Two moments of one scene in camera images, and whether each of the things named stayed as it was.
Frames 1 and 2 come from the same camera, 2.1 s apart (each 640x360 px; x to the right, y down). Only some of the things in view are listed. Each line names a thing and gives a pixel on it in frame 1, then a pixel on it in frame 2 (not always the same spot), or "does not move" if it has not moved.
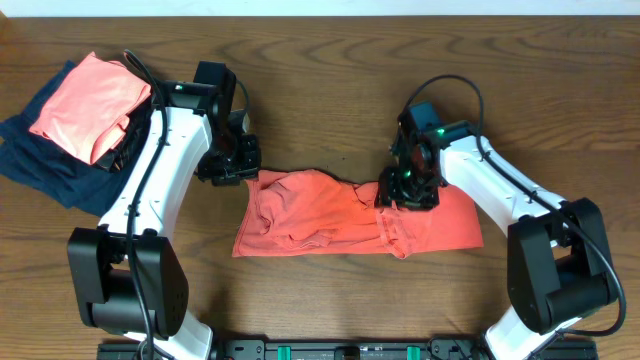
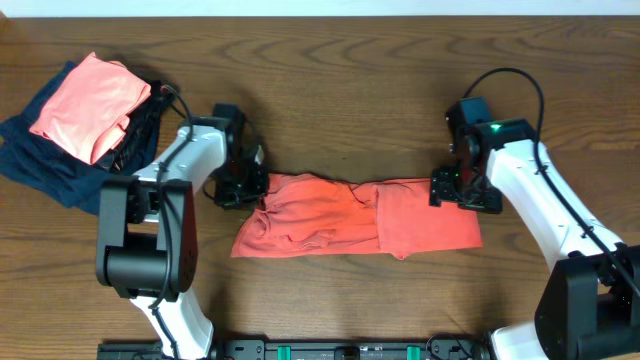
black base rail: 341,350 does not move
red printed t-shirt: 309,211 does not move
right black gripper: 389,190 → 442,189
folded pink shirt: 87,113 does not move
